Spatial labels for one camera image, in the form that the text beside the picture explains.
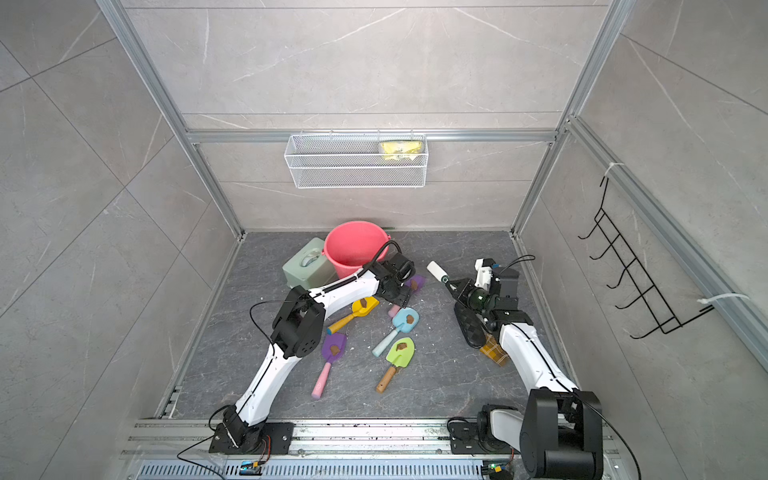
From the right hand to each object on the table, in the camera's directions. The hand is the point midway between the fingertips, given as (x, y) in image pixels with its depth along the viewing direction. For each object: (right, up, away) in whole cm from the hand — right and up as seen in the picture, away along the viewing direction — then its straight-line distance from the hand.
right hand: (449, 283), depth 84 cm
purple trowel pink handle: (-34, -19, +4) cm, 39 cm away
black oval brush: (+8, -14, +6) cm, 17 cm away
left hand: (-13, -4, +15) cm, 20 cm away
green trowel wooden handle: (-14, -22, +4) cm, 26 cm away
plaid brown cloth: (+14, -21, +4) cm, 26 cm away
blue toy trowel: (-11, -13, +11) cm, 21 cm away
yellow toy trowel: (-27, -9, +14) cm, 32 cm away
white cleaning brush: (-2, +3, +8) cm, 9 cm away
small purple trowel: (-9, -2, +19) cm, 21 cm away
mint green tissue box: (-44, +4, +14) cm, 46 cm away
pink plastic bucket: (-30, +11, +12) cm, 34 cm away
